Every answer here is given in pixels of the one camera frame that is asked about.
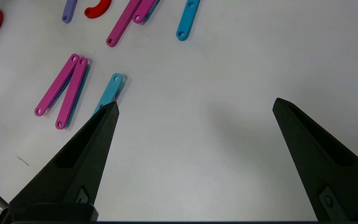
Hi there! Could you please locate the short blue bar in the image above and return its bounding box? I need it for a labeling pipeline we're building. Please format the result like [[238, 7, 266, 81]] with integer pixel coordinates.
[[176, 0, 200, 41]]

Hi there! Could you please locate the short pink bar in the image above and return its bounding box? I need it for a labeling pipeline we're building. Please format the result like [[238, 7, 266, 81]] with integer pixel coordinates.
[[132, 0, 156, 24]]

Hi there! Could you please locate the small red arc piece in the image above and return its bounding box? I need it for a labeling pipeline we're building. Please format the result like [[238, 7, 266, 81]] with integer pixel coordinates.
[[84, 0, 112, 19]]

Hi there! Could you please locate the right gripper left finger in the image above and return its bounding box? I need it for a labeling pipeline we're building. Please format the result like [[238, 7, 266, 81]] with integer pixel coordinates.
[[8, 101, 120, 206]]

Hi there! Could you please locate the long blue bar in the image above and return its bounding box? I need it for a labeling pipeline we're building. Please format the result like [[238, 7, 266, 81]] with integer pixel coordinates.
[[92, 73, 124, 116]]

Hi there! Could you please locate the short purple bar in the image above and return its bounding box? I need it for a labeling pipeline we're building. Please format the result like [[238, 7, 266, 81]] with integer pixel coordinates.
[[62, 0, 77, 24]]

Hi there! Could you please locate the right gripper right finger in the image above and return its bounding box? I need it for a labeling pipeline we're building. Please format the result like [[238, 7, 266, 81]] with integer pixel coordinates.
[[272, 97, 358, 222]]

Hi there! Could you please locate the long pink bar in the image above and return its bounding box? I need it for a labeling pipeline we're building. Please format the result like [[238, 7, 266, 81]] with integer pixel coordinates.
[[106, 0, 142, 48], [34, 54, 79, 117], [55, 57, 88, 130]]

